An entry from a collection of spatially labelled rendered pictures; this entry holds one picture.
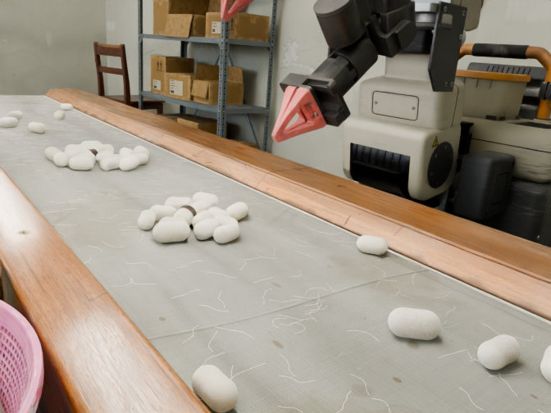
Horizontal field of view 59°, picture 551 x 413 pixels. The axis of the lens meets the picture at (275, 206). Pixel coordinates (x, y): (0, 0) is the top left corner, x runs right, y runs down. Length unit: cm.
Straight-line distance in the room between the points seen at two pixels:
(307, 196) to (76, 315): 39
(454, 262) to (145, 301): 29
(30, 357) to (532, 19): 242
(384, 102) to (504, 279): 73
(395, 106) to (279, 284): 77
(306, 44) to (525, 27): 134
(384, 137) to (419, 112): 9
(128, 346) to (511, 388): 24
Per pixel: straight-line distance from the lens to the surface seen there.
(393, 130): 110
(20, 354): 33
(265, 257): 49
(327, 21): 72
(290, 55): 339
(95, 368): 30
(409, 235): 55
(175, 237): 51
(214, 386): 29
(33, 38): 549
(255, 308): 40
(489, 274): 50
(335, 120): 71
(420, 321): 38
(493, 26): 261
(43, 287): 39
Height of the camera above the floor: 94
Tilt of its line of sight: 17 degrees down
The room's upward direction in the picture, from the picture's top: 4 degrees clockwise
